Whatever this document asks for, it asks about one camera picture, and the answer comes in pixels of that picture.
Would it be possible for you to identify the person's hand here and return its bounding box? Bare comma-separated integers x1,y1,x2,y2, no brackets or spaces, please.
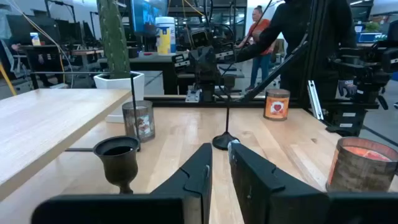
338,80,358,98

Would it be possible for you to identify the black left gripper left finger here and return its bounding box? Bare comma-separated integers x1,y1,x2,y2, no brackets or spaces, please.
30,142,213,224

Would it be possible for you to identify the small white yellow box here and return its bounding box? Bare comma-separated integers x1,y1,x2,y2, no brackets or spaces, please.
29,32,42,47

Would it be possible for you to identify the jar candle with heart label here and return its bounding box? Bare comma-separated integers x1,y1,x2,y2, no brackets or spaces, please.
263,88,291,122

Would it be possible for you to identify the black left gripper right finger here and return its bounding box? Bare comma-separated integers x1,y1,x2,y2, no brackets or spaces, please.
228,139,398,224

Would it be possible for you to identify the brass goblet candle holder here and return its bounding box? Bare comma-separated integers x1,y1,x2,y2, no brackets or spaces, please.
93,136,141,195

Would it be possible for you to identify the white yellow wipes canister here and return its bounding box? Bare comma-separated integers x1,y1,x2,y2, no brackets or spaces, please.
154,16,177,56

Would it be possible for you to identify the black monitor on stand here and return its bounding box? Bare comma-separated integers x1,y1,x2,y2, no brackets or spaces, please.
129,0,169,35

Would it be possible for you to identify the white plant pot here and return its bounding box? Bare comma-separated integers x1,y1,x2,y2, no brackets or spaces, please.
93,71,146,124

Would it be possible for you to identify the person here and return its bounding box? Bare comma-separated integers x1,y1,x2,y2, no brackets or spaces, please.
234,0,358,102
235,5,276,91

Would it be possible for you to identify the wooden shelf with black legs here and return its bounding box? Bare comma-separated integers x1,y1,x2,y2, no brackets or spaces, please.
0,70,142,202

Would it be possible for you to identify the green cactus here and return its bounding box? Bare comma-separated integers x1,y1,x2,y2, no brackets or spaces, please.
96,0,132,79

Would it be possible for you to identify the dark background desk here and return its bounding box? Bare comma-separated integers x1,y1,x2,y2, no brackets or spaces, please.
18,44,105,90

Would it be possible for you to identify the yellow hanging cable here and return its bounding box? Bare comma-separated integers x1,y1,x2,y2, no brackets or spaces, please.
4,0,75,90

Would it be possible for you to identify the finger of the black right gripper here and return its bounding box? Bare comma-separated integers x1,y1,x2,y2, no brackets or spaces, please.
204,50,218,84
190,50,205,84

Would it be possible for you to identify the grey desk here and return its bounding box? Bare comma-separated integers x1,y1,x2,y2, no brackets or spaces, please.
129,54,180,95

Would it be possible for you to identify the silver aluminium bracket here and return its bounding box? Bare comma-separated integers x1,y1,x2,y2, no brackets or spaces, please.
307,80,325,121

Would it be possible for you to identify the tall black candlestick holder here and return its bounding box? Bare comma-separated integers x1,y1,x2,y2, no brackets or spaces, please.
212,74,241,151

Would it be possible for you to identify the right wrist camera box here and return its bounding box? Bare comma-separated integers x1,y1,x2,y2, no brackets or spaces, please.
190,28,210,48

